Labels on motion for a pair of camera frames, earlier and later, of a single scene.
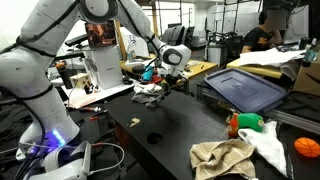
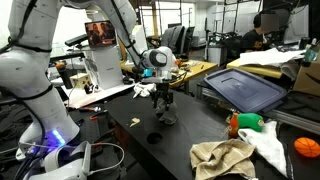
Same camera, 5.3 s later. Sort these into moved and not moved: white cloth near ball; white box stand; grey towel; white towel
Moved: grey towel
Not moved: white box stand; white towel; white cloth near ball
